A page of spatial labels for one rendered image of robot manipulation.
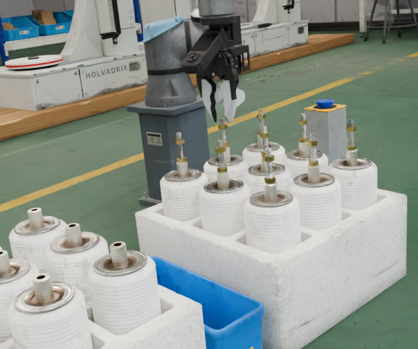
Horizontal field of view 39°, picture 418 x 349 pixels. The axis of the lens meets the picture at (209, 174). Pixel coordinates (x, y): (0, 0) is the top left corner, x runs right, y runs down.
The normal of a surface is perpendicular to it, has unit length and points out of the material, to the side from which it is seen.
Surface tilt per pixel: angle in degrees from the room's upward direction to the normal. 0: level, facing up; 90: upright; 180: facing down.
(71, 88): 90
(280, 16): 90
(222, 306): 88
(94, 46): 90
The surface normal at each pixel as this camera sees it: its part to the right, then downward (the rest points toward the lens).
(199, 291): -0.74, 0.23
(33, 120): 0.76, 0.13
